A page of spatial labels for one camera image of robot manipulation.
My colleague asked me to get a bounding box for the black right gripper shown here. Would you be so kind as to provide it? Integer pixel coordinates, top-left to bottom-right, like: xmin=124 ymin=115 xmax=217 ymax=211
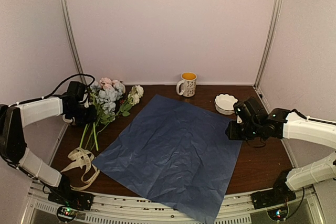
xmin=226 ymin=121 xmax=261 ymax=141

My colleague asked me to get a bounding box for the right circuit board with LEDs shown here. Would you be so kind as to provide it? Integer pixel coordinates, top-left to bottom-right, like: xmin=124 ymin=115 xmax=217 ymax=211
xmin=267 ymin=209 xmax=288 ymax=221

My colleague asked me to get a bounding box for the aluminium frame post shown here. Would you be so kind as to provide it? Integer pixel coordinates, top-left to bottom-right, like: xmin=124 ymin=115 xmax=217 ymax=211
xmin=254 ymin=0 xmax=283 ymax=90
xmin=60 ymin=0 xmax=84 ymax=74

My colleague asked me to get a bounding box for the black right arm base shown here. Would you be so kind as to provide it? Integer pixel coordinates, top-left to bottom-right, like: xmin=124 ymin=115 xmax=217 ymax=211
xmin=251 ymin=169 xmax=296 ymax=209

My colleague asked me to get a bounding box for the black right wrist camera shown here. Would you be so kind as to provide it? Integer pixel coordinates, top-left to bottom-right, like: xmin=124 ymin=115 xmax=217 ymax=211
xmin=233 ymin=97 xmax=268 ymax=124

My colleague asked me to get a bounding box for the left circuit board with LEDs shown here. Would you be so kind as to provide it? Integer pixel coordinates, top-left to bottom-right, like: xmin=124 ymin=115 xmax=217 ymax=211
xmin=56 ymin=206 xmax=78 ymax=222

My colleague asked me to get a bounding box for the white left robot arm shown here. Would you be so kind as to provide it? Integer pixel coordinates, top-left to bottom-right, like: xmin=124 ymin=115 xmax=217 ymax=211
xmin=1 ymin=97 xmax=97 ymax=205

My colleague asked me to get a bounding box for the left aluminium frame post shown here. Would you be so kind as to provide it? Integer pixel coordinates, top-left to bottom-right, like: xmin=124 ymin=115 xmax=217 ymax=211
xmin=60 ymin=0 xmax=84 ymax=74

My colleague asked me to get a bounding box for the blue wrapping paper sheet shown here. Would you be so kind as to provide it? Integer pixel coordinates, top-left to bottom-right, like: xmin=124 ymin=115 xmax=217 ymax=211
xmin=93 ymin=95 xmax=241 ymax=223

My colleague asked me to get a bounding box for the circuit board with leds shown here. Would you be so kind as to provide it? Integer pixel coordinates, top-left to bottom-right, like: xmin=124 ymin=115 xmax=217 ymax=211
xmin=56 ymin=206 xmax=78 ymax=222
xmin=267 ymin=209 xmax=288 ymax=221

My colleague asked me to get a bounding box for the right aluminium frame post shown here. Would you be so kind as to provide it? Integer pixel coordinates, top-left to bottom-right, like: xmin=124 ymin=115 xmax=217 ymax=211
xmin=254 ymin=0 xmax=283 ymax=90

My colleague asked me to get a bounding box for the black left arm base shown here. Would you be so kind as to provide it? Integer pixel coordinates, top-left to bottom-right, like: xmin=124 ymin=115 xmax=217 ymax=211
xmin=47 ymin=175 xmax=94 ymax=210

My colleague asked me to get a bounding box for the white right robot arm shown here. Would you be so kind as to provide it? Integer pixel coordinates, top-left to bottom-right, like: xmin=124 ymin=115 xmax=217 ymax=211
xmin=225 ymin=109 xmax=335 ymax=204

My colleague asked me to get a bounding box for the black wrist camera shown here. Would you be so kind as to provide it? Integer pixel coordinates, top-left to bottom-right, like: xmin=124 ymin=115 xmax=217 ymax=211
xmin=233 ymin=97 xmax=268 ymax=124
xmin=66 ymin=81 xmax=86 ymax=102

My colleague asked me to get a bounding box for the white mug yellow inside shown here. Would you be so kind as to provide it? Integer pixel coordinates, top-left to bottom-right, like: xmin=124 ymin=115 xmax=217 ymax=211
xmin=176 ymin=72 xmax=197 ymax=98

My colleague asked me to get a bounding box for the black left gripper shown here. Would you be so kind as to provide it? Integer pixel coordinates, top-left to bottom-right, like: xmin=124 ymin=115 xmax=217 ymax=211
xmin=68 ymin=103 xmax=97 ymax=125

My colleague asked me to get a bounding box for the cream printed ribbon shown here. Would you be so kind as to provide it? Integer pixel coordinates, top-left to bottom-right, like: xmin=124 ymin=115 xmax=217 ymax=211
xmin=61 ymin=147 xmax=100 ymax=191

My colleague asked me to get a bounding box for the white scalloped bowl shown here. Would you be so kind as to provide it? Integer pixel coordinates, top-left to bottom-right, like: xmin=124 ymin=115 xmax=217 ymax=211
xmin=214 ymin=94 xmax=238 ymax=115

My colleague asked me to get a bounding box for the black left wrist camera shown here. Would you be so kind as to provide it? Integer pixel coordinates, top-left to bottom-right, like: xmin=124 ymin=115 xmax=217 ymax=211
xmin=66 ymin=81 xmax=86 ymax=102

